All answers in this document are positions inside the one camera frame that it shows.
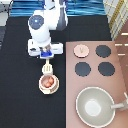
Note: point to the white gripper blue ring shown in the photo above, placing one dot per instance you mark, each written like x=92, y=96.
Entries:
x=42, y=51

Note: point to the cream slotted spatula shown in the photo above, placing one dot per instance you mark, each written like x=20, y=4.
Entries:
x=47, y=67

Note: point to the pink pot with food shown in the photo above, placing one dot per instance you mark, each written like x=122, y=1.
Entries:
x=48, y=82

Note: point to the cream plate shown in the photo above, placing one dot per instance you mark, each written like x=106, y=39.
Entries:
x=48, y=90

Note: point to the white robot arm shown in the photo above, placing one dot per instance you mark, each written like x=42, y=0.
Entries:
x=52, y=17

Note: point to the black burner bottom left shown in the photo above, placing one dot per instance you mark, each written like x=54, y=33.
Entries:
x=82, y=69

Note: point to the black burner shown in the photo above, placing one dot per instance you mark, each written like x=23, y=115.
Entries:
x=106, y=69
x=103, y=51
x=82, y=69

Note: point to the pink stove top board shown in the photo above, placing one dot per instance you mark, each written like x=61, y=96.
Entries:
x=114, y=84

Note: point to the black burner top right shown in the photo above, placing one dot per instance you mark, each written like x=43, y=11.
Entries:
x=103, y=51

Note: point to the black table mat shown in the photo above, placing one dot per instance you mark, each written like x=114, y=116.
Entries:
x=22, y=104

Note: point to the black burner bottom right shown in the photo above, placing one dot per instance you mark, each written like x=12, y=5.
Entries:
x=106, y=69

